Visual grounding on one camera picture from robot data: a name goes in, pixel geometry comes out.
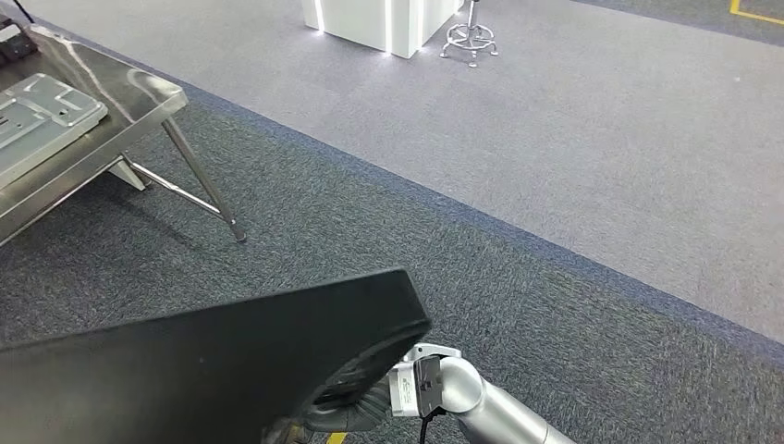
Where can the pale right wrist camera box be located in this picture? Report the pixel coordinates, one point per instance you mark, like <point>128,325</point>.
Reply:
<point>404,389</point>

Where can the black plastic license plate bracket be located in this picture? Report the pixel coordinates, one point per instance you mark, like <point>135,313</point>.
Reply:
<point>184,380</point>

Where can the stainless steel workbench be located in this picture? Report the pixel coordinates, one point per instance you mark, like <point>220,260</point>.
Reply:
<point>122,86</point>

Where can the black box with white label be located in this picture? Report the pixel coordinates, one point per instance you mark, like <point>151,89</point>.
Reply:
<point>15,46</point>

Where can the white counter with light strips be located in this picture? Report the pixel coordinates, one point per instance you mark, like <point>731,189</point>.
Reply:
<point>355,18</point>

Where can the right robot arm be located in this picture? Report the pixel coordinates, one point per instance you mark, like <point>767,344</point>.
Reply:
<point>502,410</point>

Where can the stamped grey metal plate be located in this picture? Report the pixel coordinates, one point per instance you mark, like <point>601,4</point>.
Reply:
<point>37,122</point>

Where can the chrome stool base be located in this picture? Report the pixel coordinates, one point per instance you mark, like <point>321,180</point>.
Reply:
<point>470,18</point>

